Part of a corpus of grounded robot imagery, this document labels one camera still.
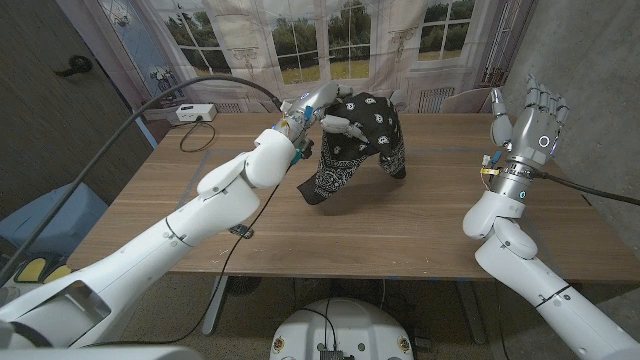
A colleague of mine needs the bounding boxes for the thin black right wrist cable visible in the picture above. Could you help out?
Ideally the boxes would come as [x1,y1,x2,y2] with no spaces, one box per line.
[494,279,511,360]

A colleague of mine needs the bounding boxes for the black looped power cable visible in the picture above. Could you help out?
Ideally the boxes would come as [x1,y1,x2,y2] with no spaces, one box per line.
[179,119,217,153]

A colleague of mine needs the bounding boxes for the grey metal table leg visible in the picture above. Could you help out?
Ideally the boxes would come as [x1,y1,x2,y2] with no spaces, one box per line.
[201,275,229,335]
[455,280,489,345]

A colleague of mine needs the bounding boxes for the yellow black foot pedal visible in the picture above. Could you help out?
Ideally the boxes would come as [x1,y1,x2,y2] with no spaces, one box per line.
[13,253,74,289]

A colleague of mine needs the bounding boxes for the blue plastic bin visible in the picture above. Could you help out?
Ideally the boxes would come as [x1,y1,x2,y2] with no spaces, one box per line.
[0,182,109,259]

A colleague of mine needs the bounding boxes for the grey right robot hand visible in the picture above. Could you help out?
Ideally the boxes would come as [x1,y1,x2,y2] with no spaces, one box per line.
[480,73,571,204]

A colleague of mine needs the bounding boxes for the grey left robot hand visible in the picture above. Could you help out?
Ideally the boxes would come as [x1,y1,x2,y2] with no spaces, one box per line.
[279,81,372,146]

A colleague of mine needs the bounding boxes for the printed window backdrop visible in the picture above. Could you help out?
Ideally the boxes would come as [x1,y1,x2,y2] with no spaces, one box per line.
[97,0,539,115]

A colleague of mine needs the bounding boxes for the white power box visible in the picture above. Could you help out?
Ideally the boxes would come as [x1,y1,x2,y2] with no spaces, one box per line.
[175,103,218,123]

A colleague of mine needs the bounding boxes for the black door handle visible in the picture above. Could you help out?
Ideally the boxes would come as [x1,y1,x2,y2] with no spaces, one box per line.
[53,54,93,78]

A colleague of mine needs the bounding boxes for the black paisley bandana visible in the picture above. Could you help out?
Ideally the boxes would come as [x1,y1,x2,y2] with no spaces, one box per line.
[296,92,407,206]

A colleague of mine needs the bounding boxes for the thin black left wrist cable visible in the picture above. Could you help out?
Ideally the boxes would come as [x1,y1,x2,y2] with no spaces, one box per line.
[89,164,294,347]

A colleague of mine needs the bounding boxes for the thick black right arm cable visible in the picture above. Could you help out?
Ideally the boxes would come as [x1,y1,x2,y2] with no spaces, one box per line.
[534,169,640,207]

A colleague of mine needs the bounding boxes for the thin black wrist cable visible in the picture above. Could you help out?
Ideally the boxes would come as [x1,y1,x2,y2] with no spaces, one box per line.
[89,164,294,347]
[494,279,511,360]

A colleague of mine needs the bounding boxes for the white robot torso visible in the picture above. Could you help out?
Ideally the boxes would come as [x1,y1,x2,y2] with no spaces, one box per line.
[269,297,415,360]

